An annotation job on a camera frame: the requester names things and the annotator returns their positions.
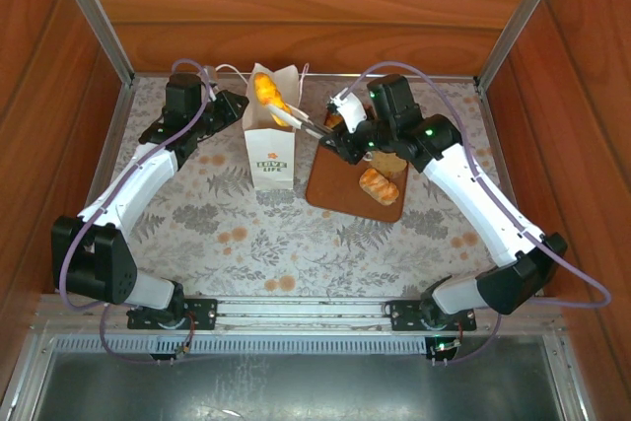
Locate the orange fake croissant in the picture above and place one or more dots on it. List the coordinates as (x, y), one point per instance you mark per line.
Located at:
(266, 88)

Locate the metal tongs with cream tips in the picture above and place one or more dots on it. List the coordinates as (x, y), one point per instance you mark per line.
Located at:
(301, 121)

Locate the striped fake bread bun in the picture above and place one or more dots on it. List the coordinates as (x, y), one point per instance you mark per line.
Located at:
(378, 185)

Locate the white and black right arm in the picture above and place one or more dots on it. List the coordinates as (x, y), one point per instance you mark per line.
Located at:
(473, 204)

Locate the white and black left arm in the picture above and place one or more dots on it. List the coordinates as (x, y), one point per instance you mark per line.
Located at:
(133, 189)

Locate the brown square board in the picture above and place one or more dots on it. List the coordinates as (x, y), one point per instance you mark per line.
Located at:
(340, 189)

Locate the floral patterned tablecloth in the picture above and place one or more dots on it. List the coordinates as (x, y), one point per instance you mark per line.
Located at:
(296, 253)

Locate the small green-lit circuit board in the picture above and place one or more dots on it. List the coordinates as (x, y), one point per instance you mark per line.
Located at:
(443, 346)

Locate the shiny steel sheet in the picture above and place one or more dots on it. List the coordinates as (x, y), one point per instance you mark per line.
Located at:
(296, 389)

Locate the aluminium frame post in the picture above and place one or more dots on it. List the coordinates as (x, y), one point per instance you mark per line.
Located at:
(522, 17)
(93, 17)

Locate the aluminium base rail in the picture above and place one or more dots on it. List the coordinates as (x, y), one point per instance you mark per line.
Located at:
(301, 310)

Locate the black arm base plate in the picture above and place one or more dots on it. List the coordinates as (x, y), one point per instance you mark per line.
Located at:
(202, 315)
(406, 315)

